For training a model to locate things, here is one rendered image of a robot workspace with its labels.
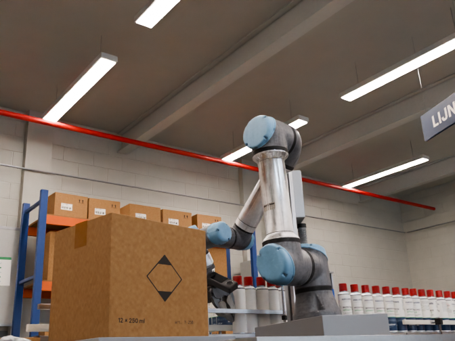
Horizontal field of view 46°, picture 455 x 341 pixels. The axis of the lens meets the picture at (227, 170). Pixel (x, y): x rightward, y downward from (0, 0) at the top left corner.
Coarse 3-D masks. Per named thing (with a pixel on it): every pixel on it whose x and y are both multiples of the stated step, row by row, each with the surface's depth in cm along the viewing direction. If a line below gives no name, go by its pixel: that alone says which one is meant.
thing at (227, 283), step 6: (210, 276) 187; (216, 276) 187; (222, 276) 187; (210, 282) 186; (216, 282) 184; (222, 282) 183; (228, 282) 182; (234, 282) 183; (222, 288) 182; (228, 288) 180; (234, 288) 182
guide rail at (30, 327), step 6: (30, 324) 149; (36, 324) 150; (42, 324) 151; (48, 324) 152; (30, 330) 149; (36, 330) 150; (42, 330) 151; (48, 330) 152; (210, 330) 186; (216, 330) 187; (222, 330) 189; (228, 330) 190
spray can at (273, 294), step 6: (270, 288) 201; (276, 288) 202; (270, 294) 200; (276, 294) 201; (270, 300) 200; (276, 300) 200; (270, 306) 199; (276, 306) 199; (270, 318) 198; (276, 318) 197
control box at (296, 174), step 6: (294, 174) 206; (300, 174) 206; (294, 180) 205; (300, 180) 206; (294, 186) 205; (300, 186) 205; (294, 192) 204; (300, 192) 204; (300, 198) 203; (300, 204) 202; (300, 210) 201; (300, 216) 201; (300, 222) 207
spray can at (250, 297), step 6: (246, 282) 198; (252, 282) 198; (246, 288) 196; (252, 288) 196; (246, 294) 195; (252, 294) 195; (246, 300) 194; (252, 300) 194; (246, 306) 194; (252, 306) 194; (246, 318) 193; (252, 318) 192; (252, 324) 192; (252, 330) 191
